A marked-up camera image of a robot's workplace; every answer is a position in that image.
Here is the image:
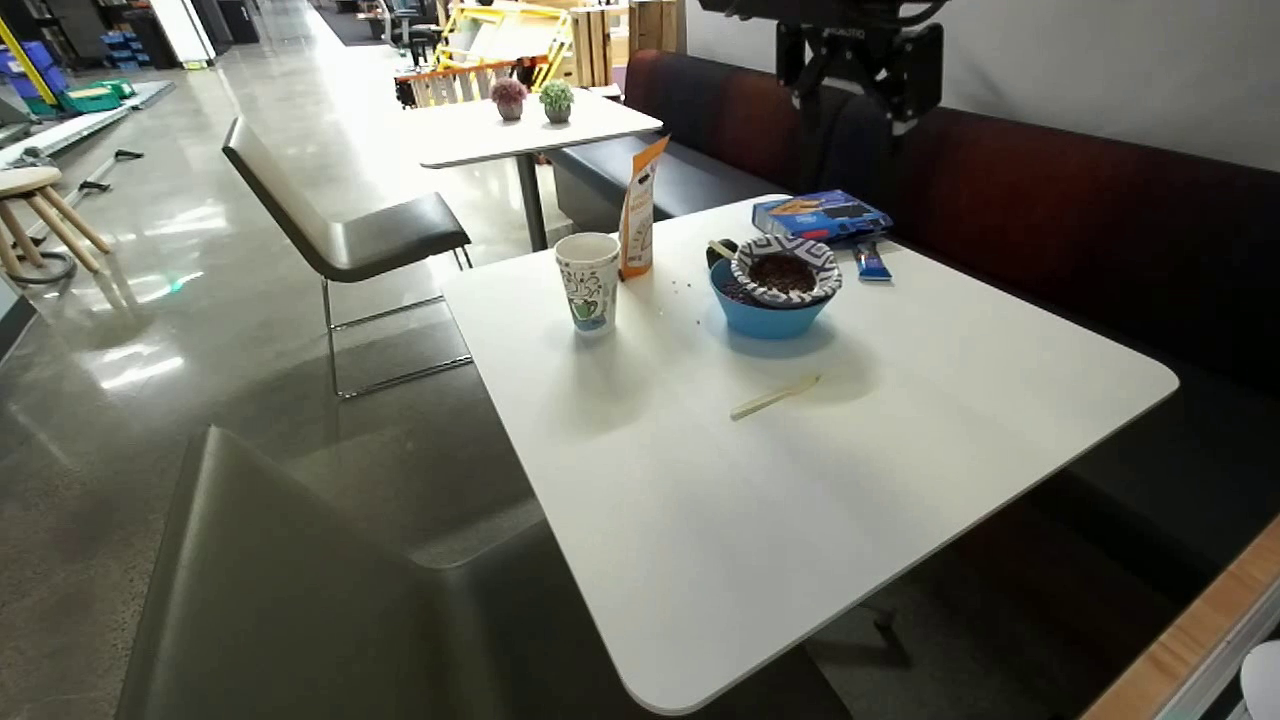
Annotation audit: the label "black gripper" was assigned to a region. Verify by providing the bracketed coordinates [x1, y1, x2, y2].
[771, 17, 947, 141]

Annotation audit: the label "pale white plastic spoon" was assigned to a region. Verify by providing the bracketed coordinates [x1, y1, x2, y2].
[726, 378, 827, 424]

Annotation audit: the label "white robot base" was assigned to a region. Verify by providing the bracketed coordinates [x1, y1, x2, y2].
[1237, 638, 1280, 720]

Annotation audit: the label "blue cookie box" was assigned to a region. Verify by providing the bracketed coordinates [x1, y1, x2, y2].
[746, 186, 894, 248]

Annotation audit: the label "dark brown food pieces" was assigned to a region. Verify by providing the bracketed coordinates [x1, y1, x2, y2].
[753, 254, 821, 296]

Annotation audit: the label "blue patterned bowl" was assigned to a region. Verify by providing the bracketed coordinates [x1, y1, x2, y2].
[705, 234, 846, 343]

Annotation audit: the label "orange stand-up snack pouch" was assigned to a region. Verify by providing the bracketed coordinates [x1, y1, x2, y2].
[615, 133, 673, 284]

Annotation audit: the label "small green potted plant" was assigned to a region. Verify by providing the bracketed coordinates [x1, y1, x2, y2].
[537, 79, 579, 127]

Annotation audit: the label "white side table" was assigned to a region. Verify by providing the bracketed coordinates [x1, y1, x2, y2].
[403, 87, 667, 256]

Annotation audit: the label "patterned white paper cup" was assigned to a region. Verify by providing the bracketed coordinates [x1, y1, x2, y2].
[551, 228, 623, 335]

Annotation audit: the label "small red potted plant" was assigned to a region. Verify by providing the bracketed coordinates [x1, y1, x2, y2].
[488, 75, 533, 127]

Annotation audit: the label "dark seat metal-leg chair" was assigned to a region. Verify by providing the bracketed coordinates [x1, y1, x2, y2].
[216, 113, 476, 403]

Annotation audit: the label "light wooden plank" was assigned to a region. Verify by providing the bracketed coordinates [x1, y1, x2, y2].
[1077, 513, 1280, 720]

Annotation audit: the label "grey upholstered chair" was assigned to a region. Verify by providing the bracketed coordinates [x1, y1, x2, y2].
[116, 422, 630, 720]

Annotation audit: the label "round wooden stool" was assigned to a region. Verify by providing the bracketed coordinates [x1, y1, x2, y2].
[0, 166, 141, 311]

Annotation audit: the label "yellow frame chair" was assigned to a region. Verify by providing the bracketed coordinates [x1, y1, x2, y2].
[437, 0, 579, 75]

